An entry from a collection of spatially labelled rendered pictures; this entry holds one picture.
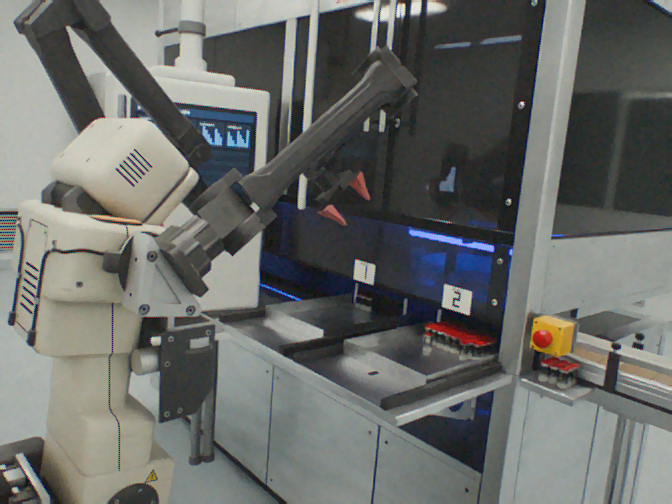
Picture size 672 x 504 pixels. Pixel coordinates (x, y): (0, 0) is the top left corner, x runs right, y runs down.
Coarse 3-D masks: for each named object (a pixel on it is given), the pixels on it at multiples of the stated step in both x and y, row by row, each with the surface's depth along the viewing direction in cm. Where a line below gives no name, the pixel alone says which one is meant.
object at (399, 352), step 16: (368, 336) 141; (384, 336) 145; (400, 336) 149; (416, 336) 153; (352, 352) 133; (368, 352) 129; (384, 352) 138; (400, 352) 139; (416, 352) 140; (432, 352) 141; (448, 352) 142; (384, 368) 126; (400, 368) 122; (416, 368) 129; (432, 368) 130; (448, 368) 122; (464, 368) 126; (416, 384) 119
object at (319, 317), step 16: (272, 304) 162; (288, 304) 165; (304, 304) 170; (320, 304) 174; (336, 304) 179; (352, 304) 182; (288, 320) 152; (304, 320) 160; (320, 320) 161; (336, 320) 162; (352, 320) 164; (368, 320) 165; (384, 320) 156; (400, 320) 161; (320, 336) 142
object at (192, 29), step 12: (192, 0) 172; (204, 0) 176; (192, 12) 173; (180, 24) 173; (192, 24) 173; (204, 24) 176; (156, 36) 179; (192, 36) 174; (204, 36) 178; (180, 48) 176; (192, 48) 175; (180, 60) 174; (192, 60) 174; (204, 60) 178
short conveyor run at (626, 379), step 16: (592, 336) 136; (640, 336) 130; (576, 352) 135; (592, 352) 136; (608, 352) 127; (624, 352) 130; (640, 352) 127; (592, 368) 127; (608, 368) 123; (624, 368) 127; (640, 368) 127; (656, 368) 119; (592, 384) 127; (608, 384) 124; (624, 384) 122; (640, 384) 119; (656, 384) 117; (592, 400) 127; (608, 400) 125; (624, 400) 122; (640, 400) 120; (656, 400) 117; (640, 416) 120; (656, 416) 117
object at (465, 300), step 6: (444, 288) 144; (450, 288) 143; (456, 288) 141; (444, 294) 144; (450, 294) 143; (456, 294) 141; (462, 294) 140; (468, 294) 138; (444, 300) 144; (450, 300) 143; (462, 300) 140; (468, 300) 139; (444, 306) 144; (450, 306) 143; (462, 306) 140; (468, 306) 139; (462, 312) 140; (468, 312) 139
